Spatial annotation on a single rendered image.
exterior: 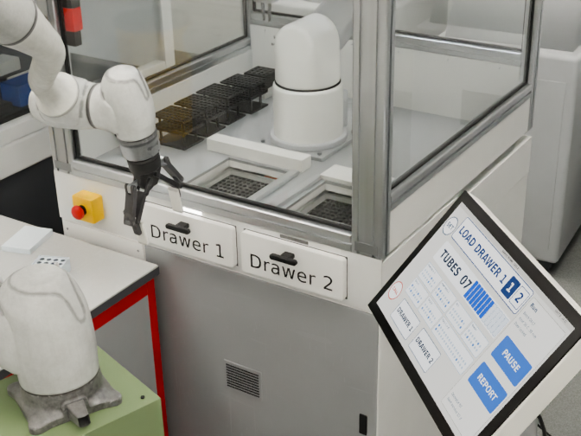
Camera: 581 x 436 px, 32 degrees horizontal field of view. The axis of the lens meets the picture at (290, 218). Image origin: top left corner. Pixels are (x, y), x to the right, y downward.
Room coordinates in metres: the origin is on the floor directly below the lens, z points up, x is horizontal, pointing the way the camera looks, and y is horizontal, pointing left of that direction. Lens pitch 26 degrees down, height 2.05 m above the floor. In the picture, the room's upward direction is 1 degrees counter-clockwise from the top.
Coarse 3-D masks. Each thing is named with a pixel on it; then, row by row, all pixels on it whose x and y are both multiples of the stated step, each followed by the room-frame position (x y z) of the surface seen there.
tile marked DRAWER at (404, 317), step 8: (400, 304) 1.70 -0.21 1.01; (408, 304) 1.68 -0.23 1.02; (392, 312) 1.70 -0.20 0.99; (400, 312) 1.68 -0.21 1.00; (408, 312) 1.66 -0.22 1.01; (400, 320) 1.66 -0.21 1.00; (408, 320) 1.64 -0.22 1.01; (416, 320) 1.62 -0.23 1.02; (400, 328) 1.64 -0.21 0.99; (408, 328) 1.62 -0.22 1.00; (408, 336) 1.61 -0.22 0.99
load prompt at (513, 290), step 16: (464, 224) 1.73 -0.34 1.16; (464, 240) 1.70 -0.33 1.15; (480, 240) 1.66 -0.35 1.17; (480, 256) 1.63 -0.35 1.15; (496, 256) 1.59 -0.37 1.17; (480, 272) 1.59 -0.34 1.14; (496, 272) 1.56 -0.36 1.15; (512, 272) 1.53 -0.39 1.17; (496, 288) 1.53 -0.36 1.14; (512, 288) 1.50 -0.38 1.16; (528, 288) 1.47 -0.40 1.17; (512, 304) 1.47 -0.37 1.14
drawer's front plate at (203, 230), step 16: (144, 208) 2.35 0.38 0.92; (160, 208) 2.32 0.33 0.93; (144, 224) 2.35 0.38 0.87; (160, 224) 2.32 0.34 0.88; (192, 224) 2.27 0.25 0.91; (208, 224) 2.24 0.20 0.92; (224, 224) 2.23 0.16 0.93; (160, 240) 2.33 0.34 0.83; (192, 240) 2.27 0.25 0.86; (208, 240) 2.24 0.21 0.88; (224, 240) 2.21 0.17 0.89; (208, 256) 2.24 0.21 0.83; (224, 256) 2.21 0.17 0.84
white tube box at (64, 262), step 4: (40, 256) 2.33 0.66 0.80; (44, 256) 2.33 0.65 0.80; (48, 256) 2.32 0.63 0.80; (52, 256) 2.32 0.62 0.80; (56, 256) 2.32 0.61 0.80; (36, 260) 2.30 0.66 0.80; (40, 260) 2.30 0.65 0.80; (44, 260) 2.30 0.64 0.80; (48, 260) 2.30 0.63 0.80; (52, 260) 2.30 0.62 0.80; (56, 260) 2.31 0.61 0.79; (60, 260) 2.30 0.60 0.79; (64, 260) 2.31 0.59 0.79; (68, 260) 2.31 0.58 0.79; (32, 264) 2.28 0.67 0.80; (52, 264) 2.29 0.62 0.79; (60, 264) 2.29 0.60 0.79; (64, 264) 2.28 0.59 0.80; (68, 264) 2.30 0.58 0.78; (64, 268) 2.28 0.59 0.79; (68, 268) 2.30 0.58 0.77
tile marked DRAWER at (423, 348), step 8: (424, 328) 1.59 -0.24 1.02; (416, 336) 1.59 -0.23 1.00; (424, 336) 1.57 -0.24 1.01; (408, 344) 1.59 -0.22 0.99; (416, 344) 1.57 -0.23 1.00; (424, 344) 1.56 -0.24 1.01; (432, 344) 1.54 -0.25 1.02; (416, 352) 1.56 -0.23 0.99; (424, 352) 1.54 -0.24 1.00; (432, 352) 1.52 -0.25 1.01; (440, 352) 1.51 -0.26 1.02; (424, 360) 1.52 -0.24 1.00; (432, 360) 1.51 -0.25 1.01; (424, 368) 1.51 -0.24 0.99
